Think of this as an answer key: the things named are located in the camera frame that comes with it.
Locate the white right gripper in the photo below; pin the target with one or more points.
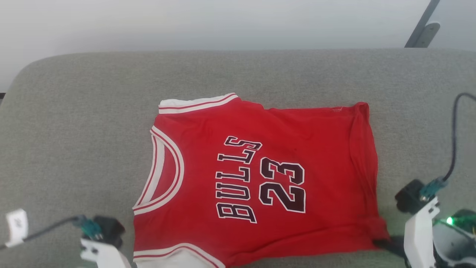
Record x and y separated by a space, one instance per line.
418 238

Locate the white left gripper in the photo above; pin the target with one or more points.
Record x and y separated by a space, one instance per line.
108 257

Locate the red Bulls basketball jersey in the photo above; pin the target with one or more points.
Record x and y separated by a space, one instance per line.
316 149

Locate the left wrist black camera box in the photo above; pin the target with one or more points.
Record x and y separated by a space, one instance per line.
109 229

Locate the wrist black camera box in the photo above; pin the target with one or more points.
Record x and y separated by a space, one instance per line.
409 195
109 229

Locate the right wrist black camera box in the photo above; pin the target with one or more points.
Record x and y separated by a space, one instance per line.
409 195

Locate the grey metal bracket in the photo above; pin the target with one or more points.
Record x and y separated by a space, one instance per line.
427 35

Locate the grey metal post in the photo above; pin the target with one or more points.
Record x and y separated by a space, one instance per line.
428 11

